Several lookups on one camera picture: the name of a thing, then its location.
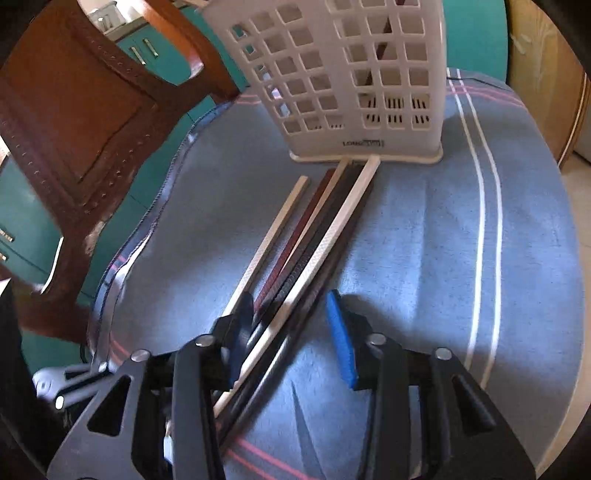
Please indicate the brown wooden chair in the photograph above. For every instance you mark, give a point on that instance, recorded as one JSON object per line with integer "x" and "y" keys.
{"x": 69, "y": 115}

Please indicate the reddish brown chopstick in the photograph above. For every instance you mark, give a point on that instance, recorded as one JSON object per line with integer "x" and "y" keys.
{"x": 300, "y": 226}

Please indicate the white plastic utensil basket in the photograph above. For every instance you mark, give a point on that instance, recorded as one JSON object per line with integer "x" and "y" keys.
{"x": 323, "y": 147}

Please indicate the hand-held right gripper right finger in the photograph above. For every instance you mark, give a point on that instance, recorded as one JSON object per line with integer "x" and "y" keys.
{"x": 342, "y": 341}

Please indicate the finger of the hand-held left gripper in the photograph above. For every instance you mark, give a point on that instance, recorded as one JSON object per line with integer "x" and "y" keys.
{"x": 83, "y": 386}

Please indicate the wooden cabinet panel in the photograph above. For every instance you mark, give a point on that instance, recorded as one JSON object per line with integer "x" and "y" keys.
{"x": 540, "y": 69}

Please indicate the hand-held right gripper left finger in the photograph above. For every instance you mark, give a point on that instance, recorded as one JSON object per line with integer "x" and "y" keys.
{"x": 241, "y": 344}

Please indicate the bundle of mixed chopsticks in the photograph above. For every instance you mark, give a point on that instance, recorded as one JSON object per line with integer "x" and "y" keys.
{"x": 323, "y": 249}

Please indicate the dark brown chopstick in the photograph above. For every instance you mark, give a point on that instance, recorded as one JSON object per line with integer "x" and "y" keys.
{"x": 382, "y": 48}
{"x": 324, "y": 277}

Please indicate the blue striped cloth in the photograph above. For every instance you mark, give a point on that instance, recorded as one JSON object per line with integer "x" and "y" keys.
{"x": 415, "y": 230}

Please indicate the white chopstick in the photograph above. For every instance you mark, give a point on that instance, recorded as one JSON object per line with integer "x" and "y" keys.
{"x": 272, "y": 235}
{"x": 325, "y": 194}

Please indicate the black chopstick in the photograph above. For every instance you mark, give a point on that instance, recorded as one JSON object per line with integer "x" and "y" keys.
{"x": 318, "y": 235}

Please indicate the teal cabinet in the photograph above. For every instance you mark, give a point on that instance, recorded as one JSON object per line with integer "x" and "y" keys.
{"x": 27, "y": 207}

